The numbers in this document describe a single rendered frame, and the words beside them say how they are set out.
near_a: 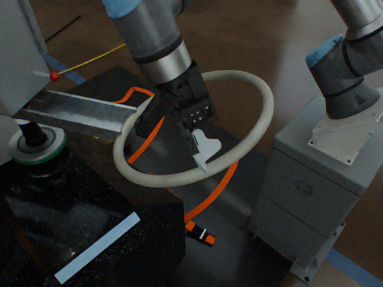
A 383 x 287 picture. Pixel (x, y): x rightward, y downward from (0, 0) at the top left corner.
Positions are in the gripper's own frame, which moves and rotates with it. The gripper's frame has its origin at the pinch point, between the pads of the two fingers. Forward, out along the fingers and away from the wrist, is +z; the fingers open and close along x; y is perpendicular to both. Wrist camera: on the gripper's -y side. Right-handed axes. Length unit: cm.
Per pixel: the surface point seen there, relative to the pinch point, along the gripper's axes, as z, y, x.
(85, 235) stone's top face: 28, -48, 19
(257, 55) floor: 115, 84, 253
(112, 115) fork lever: 4.0, -24.2, 42.9
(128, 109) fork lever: 2.8, -17.7, 39.3
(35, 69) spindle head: -18, -41, 54
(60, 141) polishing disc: 12, -53, 58
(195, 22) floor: 82, 41, 340
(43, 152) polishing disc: 11, -59, 53
